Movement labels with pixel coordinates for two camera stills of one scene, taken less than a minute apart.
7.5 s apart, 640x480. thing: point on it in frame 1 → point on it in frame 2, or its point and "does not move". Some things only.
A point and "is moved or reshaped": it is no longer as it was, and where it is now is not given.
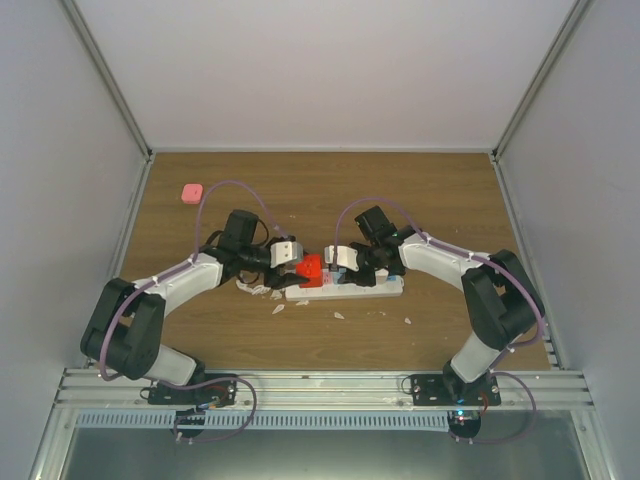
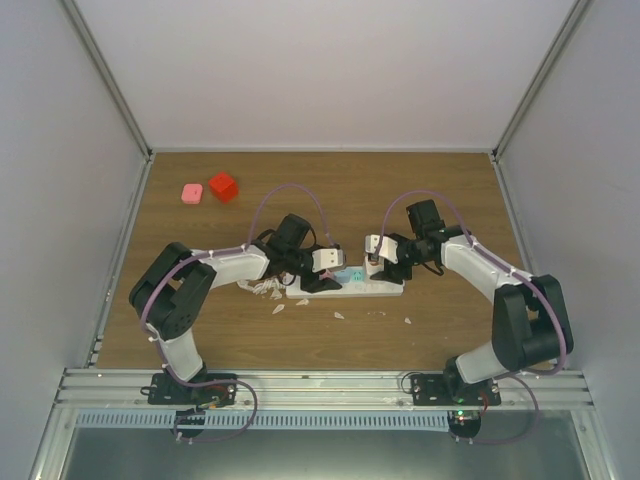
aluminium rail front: x=92 y=390 does not move
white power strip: x=389 y=288 does not move
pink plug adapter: x=192 y=193 does not move
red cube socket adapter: x=310 y=268 is moved or reshaped
